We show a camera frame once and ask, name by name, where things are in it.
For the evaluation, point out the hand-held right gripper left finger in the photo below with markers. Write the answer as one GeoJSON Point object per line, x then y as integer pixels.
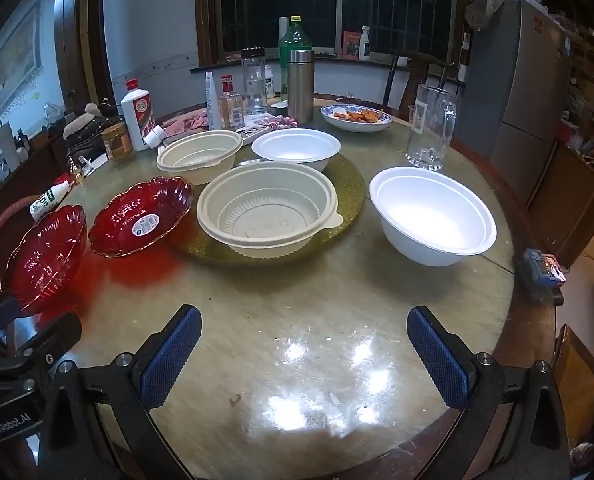
{"type": "Point", "coordinates": [172, 355]}

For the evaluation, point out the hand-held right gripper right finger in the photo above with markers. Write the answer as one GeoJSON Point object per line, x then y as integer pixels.
{"type": "Point", "coordinates": [437, 355]}

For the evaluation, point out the red scalloped glass plate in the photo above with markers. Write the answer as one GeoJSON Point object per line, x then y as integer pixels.
{"type": "Point", "coordinates": [42, 260]}
{"type": "Point", "coordinates": [127, 220]}

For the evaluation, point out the small beige plastic bowl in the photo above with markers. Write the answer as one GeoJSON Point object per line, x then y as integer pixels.
{"type": "Point", "coordinates": [197, 155]}

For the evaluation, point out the small white foam bowl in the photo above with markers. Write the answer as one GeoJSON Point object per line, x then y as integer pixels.
{"type": "Point", "coordinates": [297, 145]}

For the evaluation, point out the white green glue bottle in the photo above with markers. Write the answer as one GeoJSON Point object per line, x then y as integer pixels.
{"type": "Point", "coordinates": [47, 200]}

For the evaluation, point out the blue box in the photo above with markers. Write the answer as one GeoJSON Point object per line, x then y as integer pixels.
{"type": "Point", "coordinates": [542, 267]}

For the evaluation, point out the light wooden chair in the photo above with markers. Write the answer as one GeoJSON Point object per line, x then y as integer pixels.
{"type": "Point", "coordinates": [577, 380]}

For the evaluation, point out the small gold perfume bottle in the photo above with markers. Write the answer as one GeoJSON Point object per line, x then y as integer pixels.
{"type": "Point", "coordinates": [75, 172]}

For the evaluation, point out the dark wooden sideboard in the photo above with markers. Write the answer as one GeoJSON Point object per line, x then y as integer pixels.
{"type": "Point", "coordinates": [37, 147]}

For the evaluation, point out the gold glitter turntable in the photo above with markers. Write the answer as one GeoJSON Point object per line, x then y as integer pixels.
{"type": "Point", "coordinates": [349, 185]}

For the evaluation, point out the amber jar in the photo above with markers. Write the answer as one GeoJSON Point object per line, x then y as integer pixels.
{"type": "Point", "coordinates": [116, 142]}

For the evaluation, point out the dark jacket with fur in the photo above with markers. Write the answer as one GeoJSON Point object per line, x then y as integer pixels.
{"type": "Point", "coordinates": [89, 132]}

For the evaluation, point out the clear glass pitcher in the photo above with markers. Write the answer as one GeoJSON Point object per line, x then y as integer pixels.
{"type": "Point", "coordinates": [427, 130]}

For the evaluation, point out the cluttered wooden shelf cabinet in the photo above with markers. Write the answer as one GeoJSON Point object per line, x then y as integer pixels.
{"type": "Point", "coordinates": [592, 185]}

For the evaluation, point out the white liquor bottle red cap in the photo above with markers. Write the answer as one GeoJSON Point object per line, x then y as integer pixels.
{"type": "Point", "coordinates": [137, 120]}

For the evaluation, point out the pink meat slices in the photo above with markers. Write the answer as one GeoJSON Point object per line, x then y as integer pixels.
{"type": "Point", "coordinates": [192, 122]}

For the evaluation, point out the white patterned case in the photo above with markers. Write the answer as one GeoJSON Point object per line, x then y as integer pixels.
{"type": "Point", "coordinates": [252, 133]}

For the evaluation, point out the blue rimmed white plate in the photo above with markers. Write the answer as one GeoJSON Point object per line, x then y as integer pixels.
{"type": "Point", "coordinates": [357, 127]}

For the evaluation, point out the orange fried food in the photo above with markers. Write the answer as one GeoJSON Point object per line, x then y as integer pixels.
{"type": "Point", "coordinates": [362, 116]}

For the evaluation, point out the small red capped bottle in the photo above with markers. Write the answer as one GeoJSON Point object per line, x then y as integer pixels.
{"type": "Point", "coordinates": [229, 107]}

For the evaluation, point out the pink wrapped candies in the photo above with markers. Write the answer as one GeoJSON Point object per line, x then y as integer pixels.
{"type": "Point", "coordinates": [282, 121]}

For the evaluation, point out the clear jar black lid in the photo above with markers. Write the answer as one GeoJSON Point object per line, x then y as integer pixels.
{"type": "Point", "coordinates": [253, 85]}

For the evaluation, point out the grey refrigerator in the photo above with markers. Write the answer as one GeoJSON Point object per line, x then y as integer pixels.
{"type": "Point", "coordinates": [522, 85]}

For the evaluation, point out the white pill bottle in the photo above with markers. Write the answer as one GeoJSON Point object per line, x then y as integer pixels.
{"type": "Point", "coordinates": [270, 82]}

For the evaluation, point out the stainless steel thermos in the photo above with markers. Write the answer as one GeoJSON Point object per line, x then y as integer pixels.
{"type": "Point", "coordinates": [300, 90]}

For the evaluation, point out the dark wooden chair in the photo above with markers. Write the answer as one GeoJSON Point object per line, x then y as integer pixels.
{"type": "Point", "coordinates": [427, 60]}

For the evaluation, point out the white spray bottle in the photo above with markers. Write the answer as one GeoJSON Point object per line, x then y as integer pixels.
{"type": "Point", "coordinates": [364, 45]}

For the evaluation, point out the red box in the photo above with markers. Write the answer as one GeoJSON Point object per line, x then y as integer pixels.
{"type": "Point", "coordinates": [351, 45]}

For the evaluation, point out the green plastic bottle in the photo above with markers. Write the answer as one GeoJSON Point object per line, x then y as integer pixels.
{"type": "Point", "coordinates": [294, 37]}

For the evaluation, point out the brown bag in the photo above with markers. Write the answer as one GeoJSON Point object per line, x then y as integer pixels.
{"type": "Point", "coordinates": [482, 12]}

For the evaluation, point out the white paper roll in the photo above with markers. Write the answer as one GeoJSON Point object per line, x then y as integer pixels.
{"type": "Point", "coordinates": [283, 27]}

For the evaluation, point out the dark window with grille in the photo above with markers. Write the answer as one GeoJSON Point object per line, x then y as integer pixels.
{"type": "Point", "coordinates": [377, 0]}

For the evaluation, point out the wall painting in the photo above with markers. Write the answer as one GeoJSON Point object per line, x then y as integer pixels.
{"type": "Point", "coordinates": [17, 60]}

